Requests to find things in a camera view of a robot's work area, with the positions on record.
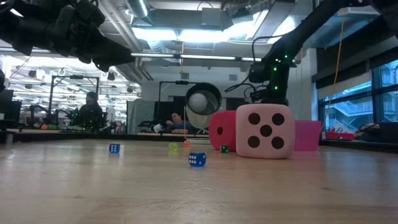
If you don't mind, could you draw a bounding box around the black aluminium table frame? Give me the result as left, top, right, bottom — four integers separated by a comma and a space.
0, 129, 398, 154

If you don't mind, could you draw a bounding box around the large pink plush die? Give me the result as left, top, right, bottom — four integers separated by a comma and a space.
235, 103, 296, 160

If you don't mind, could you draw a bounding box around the white ball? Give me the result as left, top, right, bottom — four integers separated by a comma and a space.
188, 92, 208, 113

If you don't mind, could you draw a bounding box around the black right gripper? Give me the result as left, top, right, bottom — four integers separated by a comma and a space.
251, 71, 290, 105

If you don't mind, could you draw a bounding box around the yellow hanging cord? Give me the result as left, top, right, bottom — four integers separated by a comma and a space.
334, 12, 346, 88

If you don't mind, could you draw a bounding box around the grey partition panel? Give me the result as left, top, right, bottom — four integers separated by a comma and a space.
126, 98, 156, 135

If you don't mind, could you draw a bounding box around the large red plush die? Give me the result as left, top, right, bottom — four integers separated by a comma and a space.
208, 110, 238, 152

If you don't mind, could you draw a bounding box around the red flat box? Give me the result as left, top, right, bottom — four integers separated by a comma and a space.
325, 131, 356, 141

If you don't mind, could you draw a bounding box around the pink translucent plastic bin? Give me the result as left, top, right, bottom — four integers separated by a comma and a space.
294, 120, 323, 152

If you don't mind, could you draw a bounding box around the person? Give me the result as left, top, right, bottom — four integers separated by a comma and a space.
77, 91, 105, 130
164, 111, 193, 134

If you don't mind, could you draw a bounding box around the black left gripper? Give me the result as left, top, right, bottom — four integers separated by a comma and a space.
30, 0, 136, 73

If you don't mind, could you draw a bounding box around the black workstation frame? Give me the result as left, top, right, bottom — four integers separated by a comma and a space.
158, 80, 200, 103
49, 74, 100, 125

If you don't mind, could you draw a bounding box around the white cylinder cup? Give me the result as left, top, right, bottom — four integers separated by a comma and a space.
185, 82, 223, 130

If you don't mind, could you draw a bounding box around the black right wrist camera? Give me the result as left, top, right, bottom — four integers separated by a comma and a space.
248, 61, 271, 84

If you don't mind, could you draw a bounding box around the window with black frame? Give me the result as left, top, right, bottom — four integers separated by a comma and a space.
318, 58, 398, 141

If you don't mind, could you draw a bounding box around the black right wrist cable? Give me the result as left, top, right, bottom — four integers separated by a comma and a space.
224, 34, 280, 94

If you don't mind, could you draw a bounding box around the long ceiling light bar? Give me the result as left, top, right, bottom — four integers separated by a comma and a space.
0, 46, 302, 65

